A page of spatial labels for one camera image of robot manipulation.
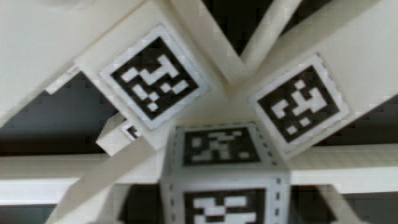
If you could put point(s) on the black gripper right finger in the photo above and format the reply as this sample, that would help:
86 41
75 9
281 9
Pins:
318 206

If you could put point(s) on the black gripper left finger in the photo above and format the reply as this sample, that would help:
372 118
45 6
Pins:
132 205

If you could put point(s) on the white chair back part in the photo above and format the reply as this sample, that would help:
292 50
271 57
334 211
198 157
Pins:
313 76

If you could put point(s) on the white tagged chair leg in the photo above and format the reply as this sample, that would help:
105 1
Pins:
118 134

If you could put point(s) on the white U-shaped obstacle frame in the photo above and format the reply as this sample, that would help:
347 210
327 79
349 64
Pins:
356 167

